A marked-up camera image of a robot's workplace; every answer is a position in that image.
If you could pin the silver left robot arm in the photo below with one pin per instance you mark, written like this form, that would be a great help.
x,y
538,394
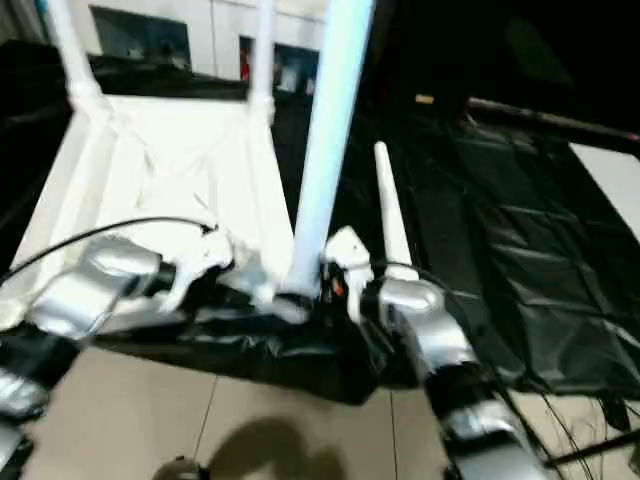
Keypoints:
x,y
85,290

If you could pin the dark cabinet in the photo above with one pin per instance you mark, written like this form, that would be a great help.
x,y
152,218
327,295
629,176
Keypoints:
x,y
475,45

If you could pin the clear plastic container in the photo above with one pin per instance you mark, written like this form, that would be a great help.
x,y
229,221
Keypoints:
x,y
287,75

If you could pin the white cabinet with glass doors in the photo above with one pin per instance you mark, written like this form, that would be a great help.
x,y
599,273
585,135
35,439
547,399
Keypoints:
x,y
215,30

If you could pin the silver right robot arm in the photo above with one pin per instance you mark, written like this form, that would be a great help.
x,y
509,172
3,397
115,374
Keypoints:
x,y
430,320

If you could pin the white plastic table top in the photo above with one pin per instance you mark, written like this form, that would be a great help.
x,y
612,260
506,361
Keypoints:
x,y
175,160

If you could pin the white plastic table leg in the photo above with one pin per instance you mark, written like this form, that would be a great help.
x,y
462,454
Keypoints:
x,y
75,55
263,55
335,125
392,215

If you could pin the red item in cabinet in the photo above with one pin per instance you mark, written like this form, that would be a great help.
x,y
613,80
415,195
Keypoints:
x,y
245,62

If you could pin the black plastic mat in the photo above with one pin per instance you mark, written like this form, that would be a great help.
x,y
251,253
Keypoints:
x,y
500,250

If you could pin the black stand bar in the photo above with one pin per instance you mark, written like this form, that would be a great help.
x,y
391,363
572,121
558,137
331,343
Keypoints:
x,y
595,447

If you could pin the black power adapter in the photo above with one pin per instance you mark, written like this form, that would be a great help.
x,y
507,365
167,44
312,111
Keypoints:
x,y
617,414

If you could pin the small yellow label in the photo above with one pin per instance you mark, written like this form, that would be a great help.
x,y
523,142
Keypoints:
x,y
424,99

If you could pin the white board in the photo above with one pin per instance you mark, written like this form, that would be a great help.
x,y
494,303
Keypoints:
x,y
610,175

